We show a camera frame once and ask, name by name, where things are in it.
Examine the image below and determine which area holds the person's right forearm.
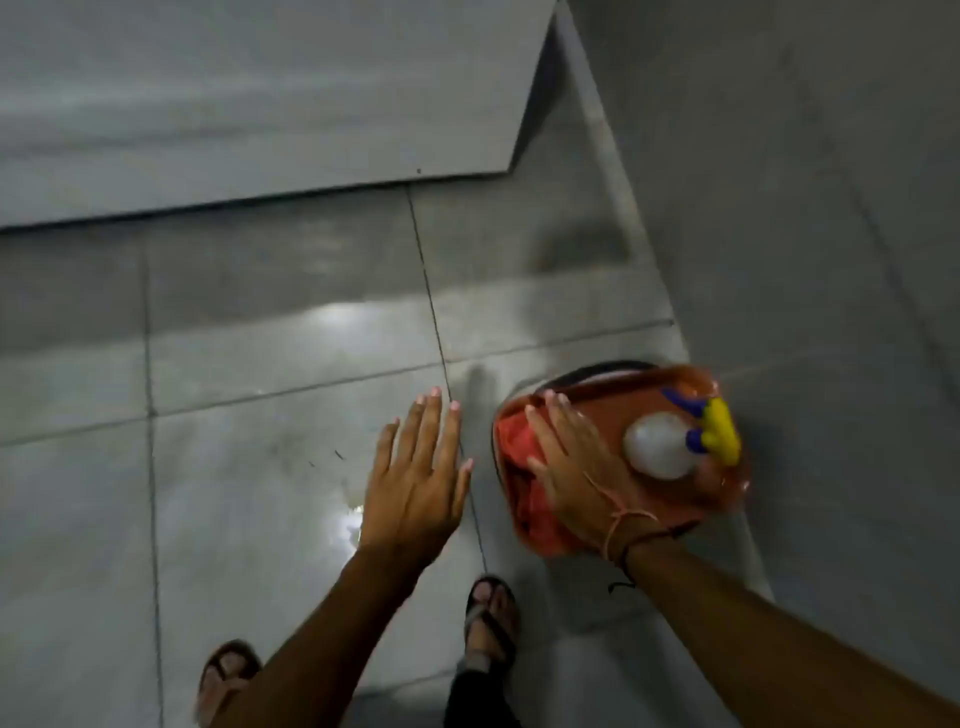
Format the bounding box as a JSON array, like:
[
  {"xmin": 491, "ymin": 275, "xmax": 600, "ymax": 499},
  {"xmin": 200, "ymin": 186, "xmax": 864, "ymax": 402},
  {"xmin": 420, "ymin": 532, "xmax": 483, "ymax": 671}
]
[{"xmin": 624, "ymin": 534, "xmax": 960, "ymax": 728}]

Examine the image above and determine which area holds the white spray bottle yellow trigger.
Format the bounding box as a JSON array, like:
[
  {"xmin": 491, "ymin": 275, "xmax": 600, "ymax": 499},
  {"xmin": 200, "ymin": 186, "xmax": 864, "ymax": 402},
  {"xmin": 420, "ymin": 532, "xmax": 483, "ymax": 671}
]
[{"xmin": 621, "ymin": 386, "xmax": 744, "ymax": 483}]

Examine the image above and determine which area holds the person's left hand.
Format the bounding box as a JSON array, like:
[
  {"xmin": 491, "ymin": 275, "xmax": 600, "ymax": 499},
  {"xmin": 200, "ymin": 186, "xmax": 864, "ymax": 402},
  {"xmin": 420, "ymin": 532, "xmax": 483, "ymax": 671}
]
[{"xmin": 358, "ymin": 386, "xmax": 475, "ymax": 575}]

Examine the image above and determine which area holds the orange plastic tub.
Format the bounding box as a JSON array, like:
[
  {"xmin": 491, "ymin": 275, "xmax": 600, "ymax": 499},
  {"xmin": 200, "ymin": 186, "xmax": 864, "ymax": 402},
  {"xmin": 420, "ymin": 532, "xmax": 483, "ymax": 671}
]
[{"xmin": 491, "ymin": 361, "xmax": 753, "ymax": 560}]

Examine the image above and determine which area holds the person's left forearm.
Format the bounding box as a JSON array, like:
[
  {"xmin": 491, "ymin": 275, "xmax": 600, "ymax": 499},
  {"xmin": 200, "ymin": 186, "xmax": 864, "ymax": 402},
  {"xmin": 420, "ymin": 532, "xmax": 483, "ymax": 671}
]
[{"xmin": 208, "ymin": 543, "xmax": 426, "ymax": 728}]

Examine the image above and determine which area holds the orange thread wristband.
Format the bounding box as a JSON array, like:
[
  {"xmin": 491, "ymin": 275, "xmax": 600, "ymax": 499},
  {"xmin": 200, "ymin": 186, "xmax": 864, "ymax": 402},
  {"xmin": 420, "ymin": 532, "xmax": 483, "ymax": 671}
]
[{"xmin": 583, "ymin": 471, "xmax": 660, "ymax": 561}]

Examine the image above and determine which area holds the person's sandalled foot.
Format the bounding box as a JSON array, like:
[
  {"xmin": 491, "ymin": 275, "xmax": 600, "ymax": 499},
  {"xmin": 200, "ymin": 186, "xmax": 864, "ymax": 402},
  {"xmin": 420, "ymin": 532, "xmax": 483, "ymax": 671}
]
[
  {"xmin": 195, "ymin": 639, "xmax": 264, "ymax": 728},
  {"xmin": 462, "ymin": 574, "xmax": 522, "ymax": 676}
]

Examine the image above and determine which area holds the black thread wristband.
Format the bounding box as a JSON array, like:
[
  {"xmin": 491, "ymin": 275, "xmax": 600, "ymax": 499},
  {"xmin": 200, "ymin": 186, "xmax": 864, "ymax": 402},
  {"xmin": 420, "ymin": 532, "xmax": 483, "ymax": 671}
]
[{"xmin": 607, "ymin": 527, "xmax": 700, "ymax": 594}]

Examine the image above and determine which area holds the person's right sandalled foot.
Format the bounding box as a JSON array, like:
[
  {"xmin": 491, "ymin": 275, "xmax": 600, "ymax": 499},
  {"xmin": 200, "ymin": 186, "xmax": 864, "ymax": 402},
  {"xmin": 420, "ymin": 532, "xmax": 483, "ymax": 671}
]
[{"xmin": 462, "ymin": 574, "xmax": 522, "ymax": 676}]

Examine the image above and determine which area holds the person's black trouser leg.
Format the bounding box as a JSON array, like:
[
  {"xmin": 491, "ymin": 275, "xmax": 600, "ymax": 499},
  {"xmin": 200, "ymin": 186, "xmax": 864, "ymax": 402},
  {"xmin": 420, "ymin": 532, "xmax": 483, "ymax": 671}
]
[{"xmin": 443, "ymin": 669, "xmax": 523, "ymax": 728}]

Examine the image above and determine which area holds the person's left sandalled foot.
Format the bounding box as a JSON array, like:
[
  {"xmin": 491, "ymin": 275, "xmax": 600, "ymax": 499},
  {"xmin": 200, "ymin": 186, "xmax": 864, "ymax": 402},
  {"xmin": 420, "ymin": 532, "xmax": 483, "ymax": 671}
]
[{"xmin": 195, "ymin": 639, "xmax": 264, "ymax": 728}]

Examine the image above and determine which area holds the large grey flat panel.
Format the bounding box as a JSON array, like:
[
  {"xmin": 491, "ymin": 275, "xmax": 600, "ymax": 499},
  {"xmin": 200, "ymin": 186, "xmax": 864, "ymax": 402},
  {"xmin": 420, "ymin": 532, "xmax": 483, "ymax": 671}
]
[{"xmin": 0, "ymin": 0, "xmax": 558, "ymax": 231}]

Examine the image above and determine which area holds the red cloth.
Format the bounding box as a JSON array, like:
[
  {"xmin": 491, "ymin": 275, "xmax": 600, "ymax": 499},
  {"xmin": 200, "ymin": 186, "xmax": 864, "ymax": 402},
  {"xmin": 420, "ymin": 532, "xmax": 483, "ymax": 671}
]
[{"xmin": 496, "ymin": 420, "xmax": 565, "ymax": 558}]

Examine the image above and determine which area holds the person's right hand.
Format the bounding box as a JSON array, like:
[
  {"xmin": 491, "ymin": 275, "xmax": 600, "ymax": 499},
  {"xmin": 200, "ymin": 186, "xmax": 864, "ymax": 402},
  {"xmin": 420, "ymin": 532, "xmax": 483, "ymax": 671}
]
[{"xmin": 523, "ymin": 388, "xmax": 663, "ymax": 560}]

